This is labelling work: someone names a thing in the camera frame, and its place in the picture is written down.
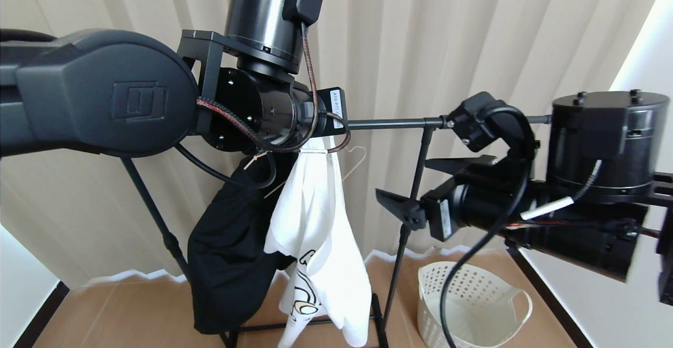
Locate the black garment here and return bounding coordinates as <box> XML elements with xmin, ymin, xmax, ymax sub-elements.
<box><xmin>187</xmin><ymin>151</ymin><xmax>298</xmax><ymax>335</ymax></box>

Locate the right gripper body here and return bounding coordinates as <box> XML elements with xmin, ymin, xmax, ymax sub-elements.
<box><xmin>422</xmin><ymin>171</ymin><xmax>548</xmax><ymax>242</ymax></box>

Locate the black clothes rack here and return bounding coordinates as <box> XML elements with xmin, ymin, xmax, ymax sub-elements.
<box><xmin>120</xmin><ymin>114</ymin><xmax>553</xmax><ymax>348</ymax></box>

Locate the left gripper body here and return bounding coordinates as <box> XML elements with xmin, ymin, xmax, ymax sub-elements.
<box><xmin>202</xmin><ymin>68</ymin><xmax>348</xmax><ymax>152</ymax></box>

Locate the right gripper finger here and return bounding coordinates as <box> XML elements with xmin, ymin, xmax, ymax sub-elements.
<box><xmin>375</xmin><ymin>188</ymin><xmax>427</xmax><ymax>231</ymax></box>
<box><xmin>424</xmin><ymin>154</ymin><xmax>498</xmax><ymax>176</ymax></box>

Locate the white laundry basket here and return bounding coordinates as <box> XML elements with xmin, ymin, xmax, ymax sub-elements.
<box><xmin>417</xmin><ymin>262</ymin><xmax>533</xmax><ymax>348</ymax></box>

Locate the pink clothes hanger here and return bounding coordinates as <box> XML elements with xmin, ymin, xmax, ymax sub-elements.
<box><xmin>243</xmin><ymin>151</ymin><xmax>289</xmax><ymax>199</ymax></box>
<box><xmin>301</xmin><ymin>126</ymin><xmax>367</xmax><ymax>181</ymax></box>

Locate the beige curtain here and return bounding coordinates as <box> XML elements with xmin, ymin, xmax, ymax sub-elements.
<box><xmin>0</xmin><ymin>0</ymin><xmax>668</xmax><ymax>291</ymax></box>

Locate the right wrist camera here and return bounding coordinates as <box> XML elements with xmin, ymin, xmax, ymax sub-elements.
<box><xmin>446</xmin><ymin>91</ymin><xmax>508</xmax><ymax>153</ymax></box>

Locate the black cable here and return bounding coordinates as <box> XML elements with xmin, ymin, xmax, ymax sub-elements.
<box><xmin>174</xmin><ymin>143</ymin><xmax>277</xmax><ymax>189</ymax></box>
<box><xmin>439</xmin><ymin>104</ymin><xmax>538</xmax><ymax>348</ymax></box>

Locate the white printed t-shirt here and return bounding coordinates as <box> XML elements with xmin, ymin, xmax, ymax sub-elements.
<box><xmin>264</xmin><ymin>137</ymin><xmax>373</xmax><ymax>348</ymax></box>

